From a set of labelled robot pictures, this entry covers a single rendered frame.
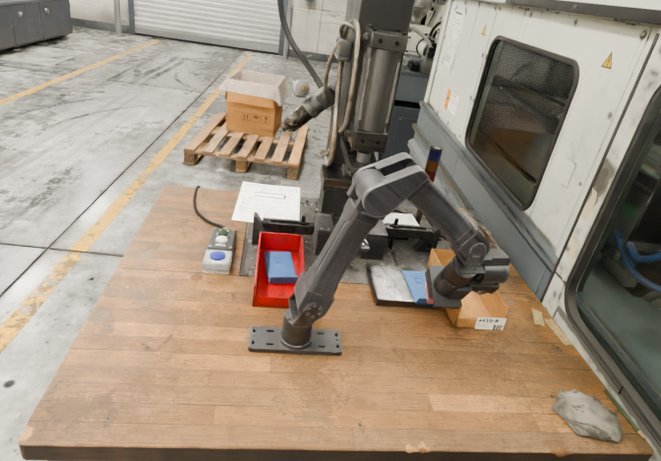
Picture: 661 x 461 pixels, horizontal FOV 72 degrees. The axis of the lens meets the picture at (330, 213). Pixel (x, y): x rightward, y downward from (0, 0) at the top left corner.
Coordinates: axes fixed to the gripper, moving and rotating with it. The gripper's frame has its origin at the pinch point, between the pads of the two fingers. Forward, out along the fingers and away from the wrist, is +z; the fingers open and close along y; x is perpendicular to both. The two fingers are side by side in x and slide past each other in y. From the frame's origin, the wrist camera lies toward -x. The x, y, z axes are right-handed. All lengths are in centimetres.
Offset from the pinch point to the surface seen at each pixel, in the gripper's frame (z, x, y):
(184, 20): 522, 205, 813
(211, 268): 9, 54, 10
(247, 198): 32, 46, 48
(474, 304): 4.4, -14.2, 1.4
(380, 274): 7.9, 9.7, 10.1
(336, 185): -4.5, 23.4, 29.4
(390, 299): 2.7, 9.2, 1.0
